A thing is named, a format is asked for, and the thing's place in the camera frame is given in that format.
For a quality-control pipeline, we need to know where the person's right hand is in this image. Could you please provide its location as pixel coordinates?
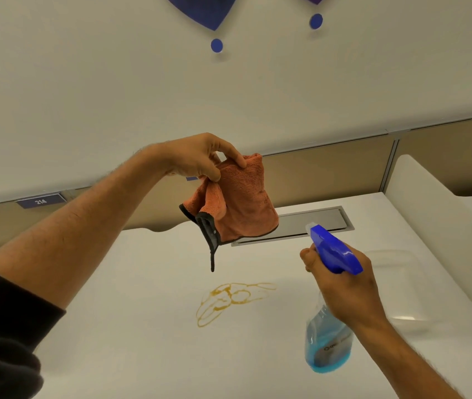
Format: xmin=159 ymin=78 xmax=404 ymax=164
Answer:
xmin=300 ymin=244 xmax=390 ymax=331

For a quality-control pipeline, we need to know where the person's left hand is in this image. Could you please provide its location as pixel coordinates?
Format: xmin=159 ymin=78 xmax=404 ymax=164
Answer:
xmin=156 ymin=133 xmax=247 ymax=182

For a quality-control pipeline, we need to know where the blue spray bottle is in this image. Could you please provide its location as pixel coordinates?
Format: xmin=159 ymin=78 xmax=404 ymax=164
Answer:
xmin=304 ymin=222 xmax=364 ymax=374

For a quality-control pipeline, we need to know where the orange microfiber cloth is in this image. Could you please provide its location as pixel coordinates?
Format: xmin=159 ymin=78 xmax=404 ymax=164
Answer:
xmin=179 ymin=153 xmax=280 ymax=273

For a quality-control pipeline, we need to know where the person's left forearm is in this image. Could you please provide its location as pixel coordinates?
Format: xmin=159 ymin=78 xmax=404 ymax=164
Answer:
xmin=0 ymin=144 xmax=168 ymax=311

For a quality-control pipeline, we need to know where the person's right forearm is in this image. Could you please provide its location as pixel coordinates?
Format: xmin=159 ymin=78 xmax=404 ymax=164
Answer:
xmin=354 ymin=320 xmax=463 ymax=399

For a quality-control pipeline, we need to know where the brown liquid stain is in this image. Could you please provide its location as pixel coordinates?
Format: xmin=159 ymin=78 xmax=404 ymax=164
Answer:
xmin=196 ymin=282 xmax=277 ymax=328

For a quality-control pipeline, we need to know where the beige partition panel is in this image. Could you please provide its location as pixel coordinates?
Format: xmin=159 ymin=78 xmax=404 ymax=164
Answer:
xmin=0 ymin=114 xmax=472 ymax=254

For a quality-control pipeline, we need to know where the clear plastic tray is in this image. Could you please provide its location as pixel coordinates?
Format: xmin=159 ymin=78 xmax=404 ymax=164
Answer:
xmin=363 ymin=250 xmax=436 ymax=335

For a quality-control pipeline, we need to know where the white desk divider panel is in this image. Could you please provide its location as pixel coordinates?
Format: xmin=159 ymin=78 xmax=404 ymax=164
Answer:
xmin=386 ymin=154 xmax=472 ymax=329

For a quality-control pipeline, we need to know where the blue number plate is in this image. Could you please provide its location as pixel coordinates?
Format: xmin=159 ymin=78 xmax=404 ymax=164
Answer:
xmin=16 ymin=194 xmax=68 ymax=210

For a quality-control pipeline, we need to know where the black sleeve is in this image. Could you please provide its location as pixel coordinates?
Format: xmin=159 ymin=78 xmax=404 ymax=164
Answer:
xmin=0 ymin=262 xmax=67 ymax=399

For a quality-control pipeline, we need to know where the metal cable hatch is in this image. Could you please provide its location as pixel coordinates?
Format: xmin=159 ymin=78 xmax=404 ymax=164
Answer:
xmin=231 ymin=206 xmax=355 ymax=247

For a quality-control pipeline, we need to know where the large blue wall decal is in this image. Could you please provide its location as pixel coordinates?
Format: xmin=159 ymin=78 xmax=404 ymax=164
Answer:
xmin=164 ymin=0 xmax=238 ymax=31

